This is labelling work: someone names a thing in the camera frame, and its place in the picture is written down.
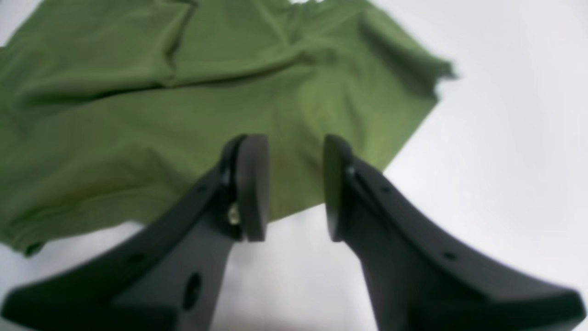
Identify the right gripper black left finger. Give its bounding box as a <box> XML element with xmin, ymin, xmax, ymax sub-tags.
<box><xmin>1</xmin><ymin>134</ymin><xmax>269</xmax><ymax>331</ymax></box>

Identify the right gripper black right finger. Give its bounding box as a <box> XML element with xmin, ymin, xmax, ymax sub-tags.
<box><xmin>323</xmin><ymin>134</ymin><xmax>587</xmax><ymax>331</ymax></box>

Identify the green T-shirt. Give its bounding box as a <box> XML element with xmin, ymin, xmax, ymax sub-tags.
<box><xmin>1</xmin><ymin>0</ymin><xmax>453</xmax><ymax>256</ymax></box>

